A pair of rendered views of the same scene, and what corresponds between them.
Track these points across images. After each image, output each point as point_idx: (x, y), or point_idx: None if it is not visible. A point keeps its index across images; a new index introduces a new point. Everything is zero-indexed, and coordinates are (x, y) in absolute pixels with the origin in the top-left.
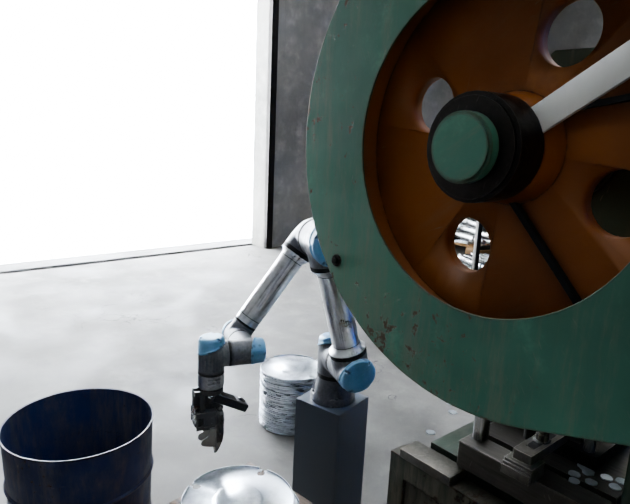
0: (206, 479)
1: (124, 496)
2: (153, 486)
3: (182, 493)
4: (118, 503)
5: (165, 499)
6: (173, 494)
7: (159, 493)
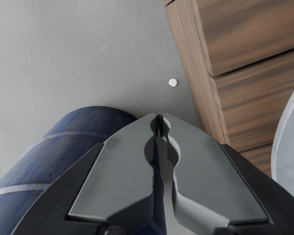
0: None
1: (159, 229)
2: None
3: (9, 52)
4: (160, 225)
5: (20, 76)
6: (10, 64)
7: (8, 80)
